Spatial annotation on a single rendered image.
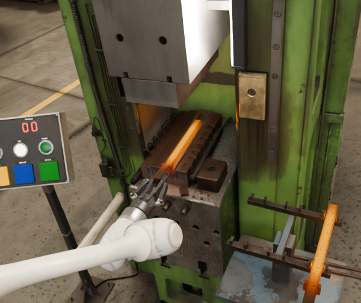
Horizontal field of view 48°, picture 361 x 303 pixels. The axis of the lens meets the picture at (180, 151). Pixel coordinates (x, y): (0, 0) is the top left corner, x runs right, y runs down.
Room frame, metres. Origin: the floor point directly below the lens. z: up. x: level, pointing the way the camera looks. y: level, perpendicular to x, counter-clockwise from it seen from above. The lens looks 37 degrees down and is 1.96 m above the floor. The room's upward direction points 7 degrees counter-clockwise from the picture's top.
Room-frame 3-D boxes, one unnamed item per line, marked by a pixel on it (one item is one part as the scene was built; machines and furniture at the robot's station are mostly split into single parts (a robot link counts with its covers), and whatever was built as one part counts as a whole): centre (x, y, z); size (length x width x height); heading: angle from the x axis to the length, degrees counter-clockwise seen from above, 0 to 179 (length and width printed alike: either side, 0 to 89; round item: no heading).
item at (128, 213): (0.94, 0.18, 1.00); 0.09 x 0.06 x 0.09; 63
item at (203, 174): (1.17, -0.11, 0.95); 0.12 x 0.08 x 0.06; 153
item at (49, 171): (1.25, 0.52, 1.01); 0.07 x 0.05 x 0.07; 88
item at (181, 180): (1.38, -0.02, 0.96); 0.42 x 0.20 x 0.09; 153
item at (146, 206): (1.00, 0.15, 1.00); 0.09 x 0.08 x 0.07; 153
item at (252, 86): (1.17, -0.26, 1.27); 0.09 x 0.02 x 0.17; 63
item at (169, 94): (1.38, -0.02, 1.32); 0.42 x 0.20 x 0.10; 153
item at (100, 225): (1.28, 0.42, 0.62); 0.44 x 0.05 x 0.05; 153
